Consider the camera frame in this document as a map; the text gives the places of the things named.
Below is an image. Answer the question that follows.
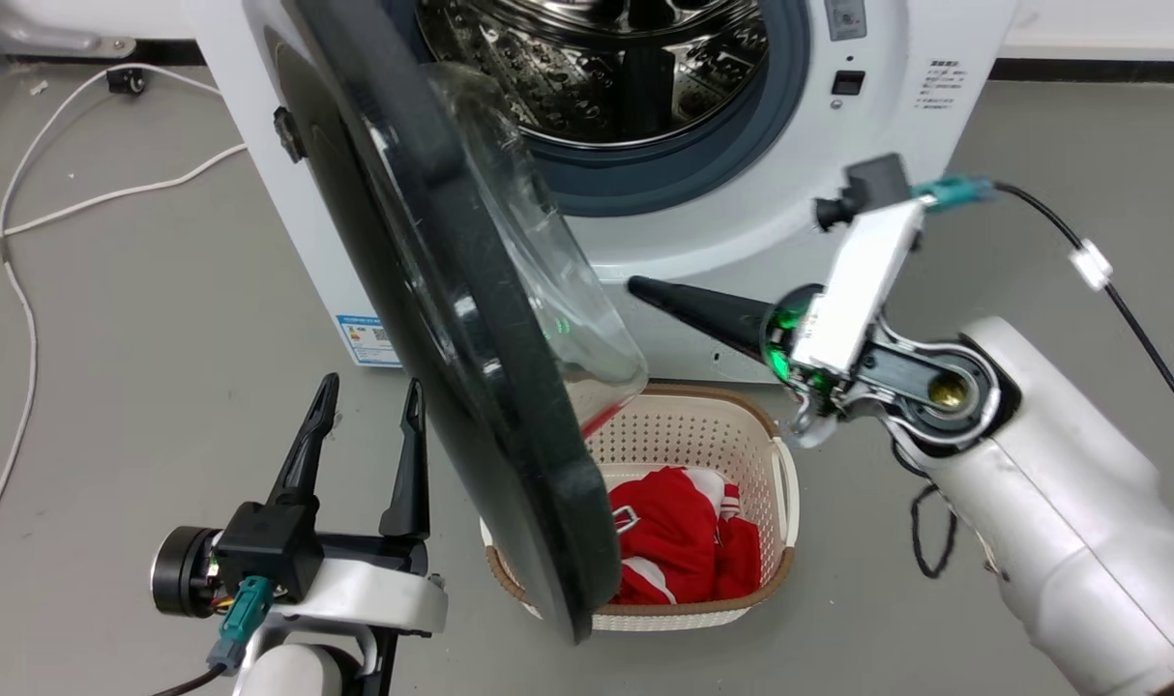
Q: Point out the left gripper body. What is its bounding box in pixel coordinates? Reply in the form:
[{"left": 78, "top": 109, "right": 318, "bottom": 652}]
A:
[{"left": 150, "top": 527, "right": 449, "bottom": 639}]

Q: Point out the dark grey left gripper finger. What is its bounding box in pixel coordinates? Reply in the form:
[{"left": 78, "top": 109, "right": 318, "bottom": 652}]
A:
[
  {"left": 266, "top": 372, "right": 341, "bottom": 508},
  {"left": 378, "top": 377, "right": 431, "bottom": 540}
]

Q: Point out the blue energy label sticker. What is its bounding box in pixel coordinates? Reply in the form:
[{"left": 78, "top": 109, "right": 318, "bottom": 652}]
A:
[{"left": 336, "top": 312, "right": 402, "bottom": 367}]

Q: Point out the looped black cable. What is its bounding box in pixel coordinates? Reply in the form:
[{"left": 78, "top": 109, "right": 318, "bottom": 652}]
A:
[{"left": 910, "top": 481, "right": 959, "bottom": 581}]

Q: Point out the cream perforated laundry basket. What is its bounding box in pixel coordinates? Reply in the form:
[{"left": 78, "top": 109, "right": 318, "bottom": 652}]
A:
[{"left": 481, "top": 382, "right": 801, "bottom": 632}]

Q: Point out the white plastic appliance base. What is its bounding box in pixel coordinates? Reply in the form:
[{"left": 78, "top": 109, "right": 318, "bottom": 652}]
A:
[{"left": 0, "top": 0, "right": 197, "bottom": 59}]

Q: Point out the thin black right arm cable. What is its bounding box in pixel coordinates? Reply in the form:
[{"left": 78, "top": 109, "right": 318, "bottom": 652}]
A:
[{"left": 993, "top": 182, "right": 1174, "bottom": 442}]

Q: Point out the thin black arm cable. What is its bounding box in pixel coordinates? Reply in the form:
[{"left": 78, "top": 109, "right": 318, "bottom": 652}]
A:
[
  {"left": 993, "top": 182, "right": 1174, "bottom": 442},
  {"left": 146, "top": 661, "right": 230, "bottom": 696}
]

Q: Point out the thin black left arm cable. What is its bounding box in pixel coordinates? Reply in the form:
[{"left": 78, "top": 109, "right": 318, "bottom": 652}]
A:
[{"left": 146, "top": 661, "right": 230, "bottom": 696}]

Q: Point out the white front-load washing machine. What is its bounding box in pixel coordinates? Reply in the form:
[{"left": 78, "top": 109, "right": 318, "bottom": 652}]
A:
[{"left": 186, "top": 0, "right": 1018, "bottom": 388}]

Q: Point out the stainless steel washer drum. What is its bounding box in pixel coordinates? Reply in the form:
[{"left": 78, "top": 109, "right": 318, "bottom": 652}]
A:
[{"left": 415, "top": 0, "right": 770, "bottom": 148}]

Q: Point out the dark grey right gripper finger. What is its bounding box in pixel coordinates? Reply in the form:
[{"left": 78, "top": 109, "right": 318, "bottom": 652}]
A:
[{"left": 627, "top": 275, "right": 778, "bottom": 361}]

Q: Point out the white floor cable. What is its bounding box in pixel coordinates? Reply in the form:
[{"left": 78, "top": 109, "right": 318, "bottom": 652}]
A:
[{"left": 0, "top": 63, "right": 248, "bottom": 562}]

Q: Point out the grey rubber door gasket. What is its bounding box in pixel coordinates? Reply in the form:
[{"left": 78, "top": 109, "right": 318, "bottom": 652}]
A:
[{"left": 510, "top": 0, "right": 813, "bottom": 218}]

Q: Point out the teal cable connector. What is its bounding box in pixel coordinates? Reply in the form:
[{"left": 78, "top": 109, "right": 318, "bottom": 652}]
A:
[
  {"left": 913, "top": 175, "right": 997, "bottom": 213},
  {"left": 207, "top": 575, "right": 275, "bottom": 675}
]

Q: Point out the black round glass washer door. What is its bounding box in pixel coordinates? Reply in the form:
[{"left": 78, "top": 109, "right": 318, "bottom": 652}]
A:
[{"left": 242, "top": 0, "right": 651, "bottom": 645}]

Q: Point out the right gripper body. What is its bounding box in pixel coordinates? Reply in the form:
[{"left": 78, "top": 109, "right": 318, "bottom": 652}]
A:
[{"left": 761, "top": 198, "right": 926, "bottom": 448}]

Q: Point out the red and white garment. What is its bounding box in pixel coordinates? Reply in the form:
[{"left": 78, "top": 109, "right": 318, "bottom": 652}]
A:
[{"left": 606, "top": 467, "right": 764, "bottom": 607}]

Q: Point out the white cable clip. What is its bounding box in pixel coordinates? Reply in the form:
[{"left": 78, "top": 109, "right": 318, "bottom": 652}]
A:
[{"left": 1070, "top": 239, "right": 1114, "bottom": 292}]

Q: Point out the teal right cable connector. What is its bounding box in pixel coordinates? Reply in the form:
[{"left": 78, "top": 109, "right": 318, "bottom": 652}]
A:
[{"left": 913, "top": 175, "right": 997, "bottom": 213}]

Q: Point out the teal left cable connector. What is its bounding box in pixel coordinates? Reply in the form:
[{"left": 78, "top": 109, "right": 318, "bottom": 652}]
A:
[{"left": 207, "top": 575, "right": 275, "bottom": 675}]

